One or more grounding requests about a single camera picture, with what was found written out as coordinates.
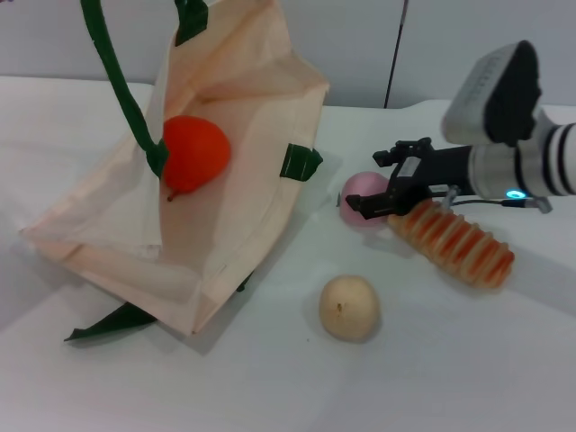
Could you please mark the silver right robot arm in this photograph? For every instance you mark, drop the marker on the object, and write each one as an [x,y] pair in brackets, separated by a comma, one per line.
[526,168]

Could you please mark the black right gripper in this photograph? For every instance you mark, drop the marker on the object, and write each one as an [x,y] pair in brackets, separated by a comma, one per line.
[436,173]

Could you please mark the orange striped bread loaf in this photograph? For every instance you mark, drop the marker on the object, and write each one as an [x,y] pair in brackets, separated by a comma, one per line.
[454,245]

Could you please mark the pink peach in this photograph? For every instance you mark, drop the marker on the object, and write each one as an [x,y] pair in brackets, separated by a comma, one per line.
[366,186]

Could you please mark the orange red fruit with stem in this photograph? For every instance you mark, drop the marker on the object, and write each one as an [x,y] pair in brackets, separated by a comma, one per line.
[195,150]

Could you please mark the beige round fruit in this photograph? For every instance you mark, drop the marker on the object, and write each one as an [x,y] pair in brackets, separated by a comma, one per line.
[350,310]

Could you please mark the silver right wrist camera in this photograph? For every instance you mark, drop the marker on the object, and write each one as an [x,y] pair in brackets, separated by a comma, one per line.
[495,94]

